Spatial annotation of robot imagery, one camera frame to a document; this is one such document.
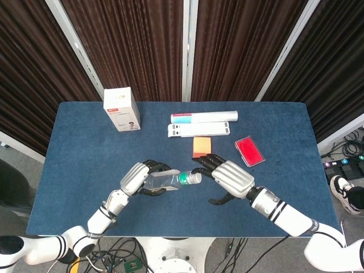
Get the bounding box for black trouser leg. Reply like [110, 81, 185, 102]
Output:
[347, 186, 364, 213]

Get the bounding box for white blue tube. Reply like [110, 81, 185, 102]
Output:
[170, 110, 239, 125]

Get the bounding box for black cable with inline switch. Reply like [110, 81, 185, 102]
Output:
[218, 237, 248, 273]

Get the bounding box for orange sticky note block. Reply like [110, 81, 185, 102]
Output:
[192, 136, 213, 158]

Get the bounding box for black coiled floor cables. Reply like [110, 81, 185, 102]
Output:
[321, 129, 364, 160]

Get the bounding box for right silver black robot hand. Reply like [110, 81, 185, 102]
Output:
[192, 153, 255, 205]

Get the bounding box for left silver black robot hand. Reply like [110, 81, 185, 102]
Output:
[119, 159, 173, 198]

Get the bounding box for black cable bundle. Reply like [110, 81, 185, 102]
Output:
[76, 237, 148, 273]

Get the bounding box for black and white sneaker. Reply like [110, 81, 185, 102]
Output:
[329, 175, 364, 216]

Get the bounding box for white screen bottom rail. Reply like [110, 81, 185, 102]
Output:
[317, 121, 364, 154]
[0, 130, 46, 164]

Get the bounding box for green circuit board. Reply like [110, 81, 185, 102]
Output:
[123, 258, 143, 273]

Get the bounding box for clear plastic bottle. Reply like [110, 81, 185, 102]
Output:
[141, 169, 192, 192]

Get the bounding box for red ink pad clear case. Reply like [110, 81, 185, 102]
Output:
[234, 135, 267, 168]

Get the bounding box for white screen frame post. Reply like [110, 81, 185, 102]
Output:
[45, 0, 105, 102]
[181, 0, 198, 102]
[254, 0, 322, 102]

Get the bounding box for white folding stand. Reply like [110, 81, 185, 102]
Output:
[167, 121, 231, 138]

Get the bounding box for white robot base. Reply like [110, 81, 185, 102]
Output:
[136, 237, 216, 273]

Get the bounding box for black pedal box with lights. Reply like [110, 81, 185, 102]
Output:
[321, 158, 364, 183]

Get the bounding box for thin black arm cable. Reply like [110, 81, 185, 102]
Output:
[250, 234, 289, 273]

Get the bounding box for brown pleated screen panel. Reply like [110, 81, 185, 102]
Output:
[261, 0, 364, 143]
[61, 0, 184, 102]
[192, 0, 309, 102]
[0, 0, 100, 156]

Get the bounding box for white desk lamp box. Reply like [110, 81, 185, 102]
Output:
[103, 87, 142, 132]

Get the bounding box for blue table cloth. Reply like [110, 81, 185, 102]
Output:
[25, 101, 342, 238]

